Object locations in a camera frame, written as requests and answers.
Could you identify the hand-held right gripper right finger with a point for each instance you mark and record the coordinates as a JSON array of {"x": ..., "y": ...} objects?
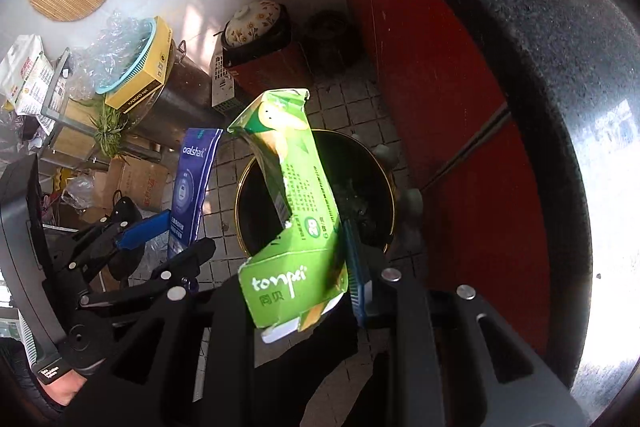
[{"x": 356, "y": 277}]

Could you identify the brown cardboard box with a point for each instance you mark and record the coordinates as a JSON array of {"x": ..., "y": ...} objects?
[{"x": 140, "y": 182}]

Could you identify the black bin with gold rim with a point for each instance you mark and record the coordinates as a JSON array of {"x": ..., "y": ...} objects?
[{"x": 350, "y": 157}]

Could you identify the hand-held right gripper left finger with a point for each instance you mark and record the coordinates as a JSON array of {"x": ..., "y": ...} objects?
[{"x": 230, "y": 307}]

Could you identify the red box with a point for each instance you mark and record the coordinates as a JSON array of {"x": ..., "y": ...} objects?
[{"x": 270, "y": 77}]

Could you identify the white printed bag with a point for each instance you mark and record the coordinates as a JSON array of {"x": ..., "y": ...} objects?
[{"x": 27, "y": 72}]

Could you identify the large steel pot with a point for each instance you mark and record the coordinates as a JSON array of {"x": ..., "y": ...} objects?
[{"x": 175, "y": 107}]

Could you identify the yellow cardboard box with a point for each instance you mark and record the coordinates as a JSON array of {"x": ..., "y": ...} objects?
[{"x": 150, "y": 82}]

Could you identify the floral ceramic casserole pot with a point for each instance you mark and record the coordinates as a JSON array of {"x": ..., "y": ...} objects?
[{"x": 250, "y": 24}]

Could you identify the teal plastic basket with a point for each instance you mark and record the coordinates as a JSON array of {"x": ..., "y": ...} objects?
[{"x": 146, "y": 56}]

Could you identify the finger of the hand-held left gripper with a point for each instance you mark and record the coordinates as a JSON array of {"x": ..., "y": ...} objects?
[
  {"x": 190, "y": 254},
  {"x": 145, "y": 227}
]

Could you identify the grey slotted box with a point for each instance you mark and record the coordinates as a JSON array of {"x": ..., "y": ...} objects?
[{"x": 222, "y": 82}]

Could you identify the dark clay pot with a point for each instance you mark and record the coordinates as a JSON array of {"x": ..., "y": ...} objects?
[{"x": 332, "y": 37}]

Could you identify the green cardboard box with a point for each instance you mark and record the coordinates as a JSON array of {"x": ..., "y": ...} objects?
[{"x": 300, "y": 187}]

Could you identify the green leafy plant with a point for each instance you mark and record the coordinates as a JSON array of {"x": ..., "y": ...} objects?
[{"x": 107, "y": 127}]

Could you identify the clear plastic bag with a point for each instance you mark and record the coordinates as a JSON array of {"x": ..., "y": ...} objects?
[{"x": 110, "y": 52}]

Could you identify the blue foil packet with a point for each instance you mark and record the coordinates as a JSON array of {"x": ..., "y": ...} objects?
[{"x": 192, "y": 187}]

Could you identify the red cabinet door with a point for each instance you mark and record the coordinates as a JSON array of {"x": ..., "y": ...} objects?
[
  {"x": 410, "y": 32},
  {"x": 490, "y": 232}
]

